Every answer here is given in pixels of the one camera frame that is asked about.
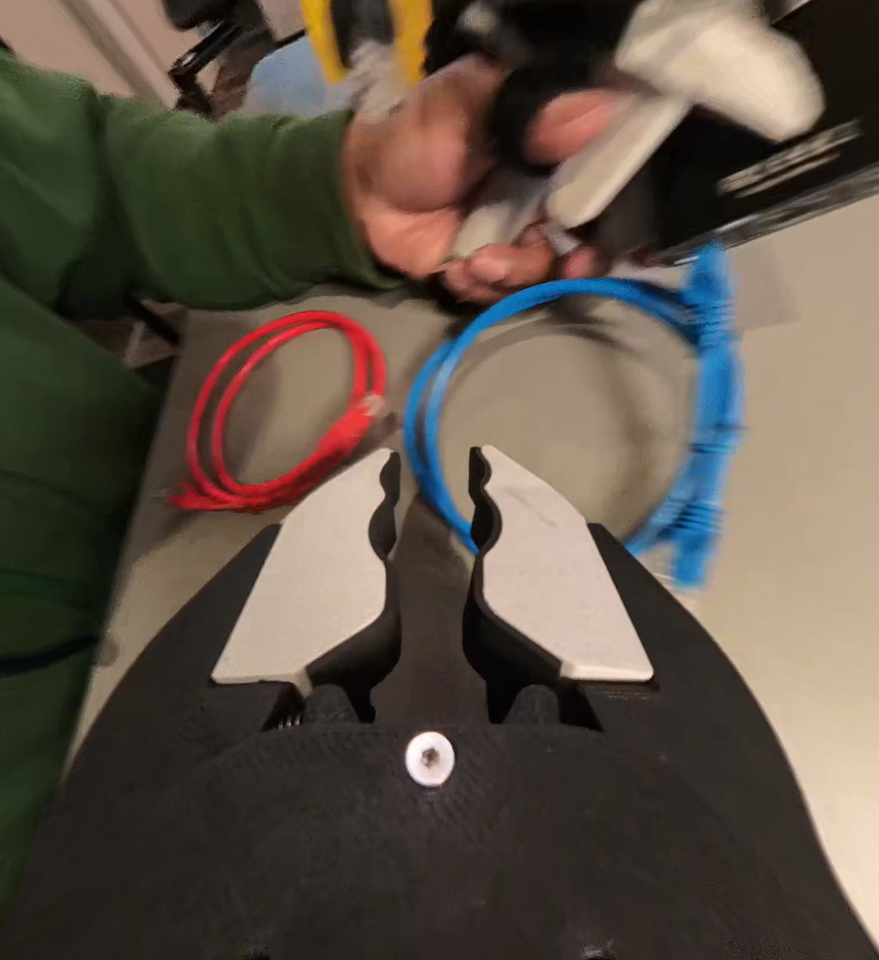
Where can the person's left hand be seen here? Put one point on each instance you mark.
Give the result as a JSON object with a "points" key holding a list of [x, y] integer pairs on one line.
{"points": [[410, 165]]}

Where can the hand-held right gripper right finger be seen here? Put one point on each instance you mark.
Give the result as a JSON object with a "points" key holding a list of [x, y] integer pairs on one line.
{"points": [[552, 593]]}

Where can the person's left forearm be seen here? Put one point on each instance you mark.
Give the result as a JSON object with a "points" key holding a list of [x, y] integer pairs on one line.
{"points": [[155, 195]]}

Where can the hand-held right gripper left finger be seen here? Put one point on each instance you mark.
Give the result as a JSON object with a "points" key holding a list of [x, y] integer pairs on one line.
{"points": [[305, 593]]}

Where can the person's green jacket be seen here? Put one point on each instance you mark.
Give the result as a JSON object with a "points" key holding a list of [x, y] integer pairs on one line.
{"points": [[20, 600]]}

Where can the yellow storage bin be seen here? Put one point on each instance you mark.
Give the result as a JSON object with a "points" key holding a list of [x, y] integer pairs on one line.
{"points": [[320, 38]]}

